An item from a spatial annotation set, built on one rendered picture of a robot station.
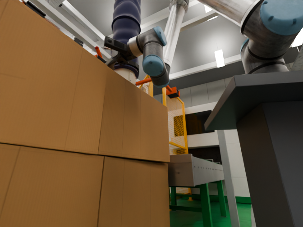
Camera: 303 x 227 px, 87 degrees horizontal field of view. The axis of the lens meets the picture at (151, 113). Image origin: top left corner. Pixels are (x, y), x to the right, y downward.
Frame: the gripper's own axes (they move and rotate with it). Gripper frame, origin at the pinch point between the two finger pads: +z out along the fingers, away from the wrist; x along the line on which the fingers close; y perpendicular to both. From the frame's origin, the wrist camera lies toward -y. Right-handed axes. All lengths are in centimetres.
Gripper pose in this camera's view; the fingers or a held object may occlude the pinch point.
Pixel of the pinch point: (100, 58)
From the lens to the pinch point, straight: 97.3
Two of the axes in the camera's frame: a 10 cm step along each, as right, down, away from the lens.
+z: -8.8, 1.7, 4.5
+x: 0.0, -9.3, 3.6
